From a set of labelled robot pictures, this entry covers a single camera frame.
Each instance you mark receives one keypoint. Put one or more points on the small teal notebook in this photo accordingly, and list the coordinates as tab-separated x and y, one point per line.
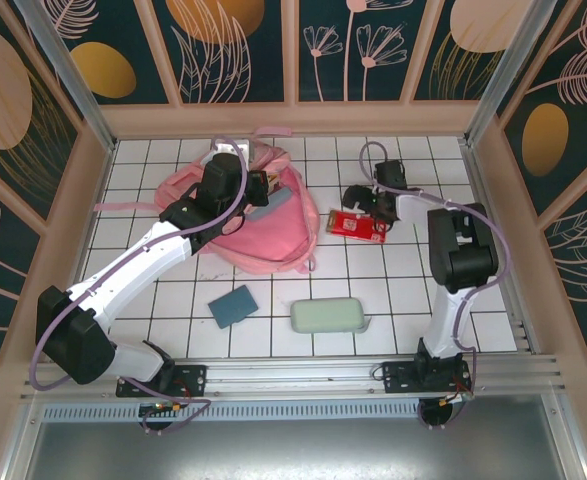
232	306

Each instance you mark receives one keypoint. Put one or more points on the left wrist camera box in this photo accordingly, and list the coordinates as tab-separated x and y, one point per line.
238	149

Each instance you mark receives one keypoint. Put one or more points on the pale green pencil case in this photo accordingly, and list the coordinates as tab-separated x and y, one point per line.
325	316

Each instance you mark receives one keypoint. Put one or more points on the aluminium frame rail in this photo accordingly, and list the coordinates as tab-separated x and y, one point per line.
293	375

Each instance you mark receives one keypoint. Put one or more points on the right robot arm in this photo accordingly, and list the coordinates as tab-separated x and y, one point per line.
463	250

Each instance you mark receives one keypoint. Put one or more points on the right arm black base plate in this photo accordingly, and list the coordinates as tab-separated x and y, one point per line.
398	380

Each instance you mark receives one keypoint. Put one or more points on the aluminium side rail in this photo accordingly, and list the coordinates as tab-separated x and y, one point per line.
484	200

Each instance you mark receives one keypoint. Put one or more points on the aluminium corner post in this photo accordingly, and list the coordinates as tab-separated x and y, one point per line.
70	80
511	65

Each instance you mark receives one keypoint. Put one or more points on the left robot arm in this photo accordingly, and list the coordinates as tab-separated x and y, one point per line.
123	270

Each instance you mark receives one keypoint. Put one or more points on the pink school backpack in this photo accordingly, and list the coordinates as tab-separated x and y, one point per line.
278	235

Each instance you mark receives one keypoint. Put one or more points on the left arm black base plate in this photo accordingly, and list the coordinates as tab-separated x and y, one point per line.
193	380

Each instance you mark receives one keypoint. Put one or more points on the grey metal sheet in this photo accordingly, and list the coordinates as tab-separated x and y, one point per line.
293	450

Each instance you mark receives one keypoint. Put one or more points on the beige and blue stapler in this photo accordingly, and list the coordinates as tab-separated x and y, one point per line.
270	205

